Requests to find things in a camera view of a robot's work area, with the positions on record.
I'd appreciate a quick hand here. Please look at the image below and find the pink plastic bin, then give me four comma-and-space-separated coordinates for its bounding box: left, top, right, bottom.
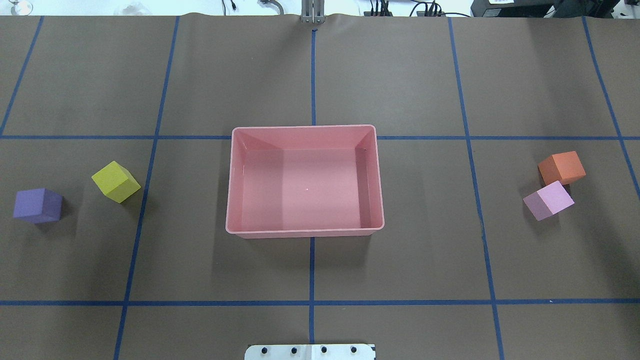
225, 124, 386, 239

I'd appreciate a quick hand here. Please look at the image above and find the light pink foam block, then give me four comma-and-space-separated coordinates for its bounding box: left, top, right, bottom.
523, 181, 575, 221

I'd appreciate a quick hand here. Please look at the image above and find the metal clamp bracket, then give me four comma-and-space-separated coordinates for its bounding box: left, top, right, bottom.
300, 0, 326, 24

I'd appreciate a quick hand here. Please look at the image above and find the yellow foam block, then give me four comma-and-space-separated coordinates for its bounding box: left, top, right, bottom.
91, 161, 142, 204

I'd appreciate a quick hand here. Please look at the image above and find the white camera stand base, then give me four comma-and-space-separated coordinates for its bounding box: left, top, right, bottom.
244, 343, 377, 360

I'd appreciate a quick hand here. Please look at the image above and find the orange foam block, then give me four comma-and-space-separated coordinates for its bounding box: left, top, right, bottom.
537, 151, 586, 186

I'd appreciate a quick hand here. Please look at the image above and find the purple foam block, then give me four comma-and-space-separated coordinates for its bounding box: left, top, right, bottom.
13, 187, 63, 224

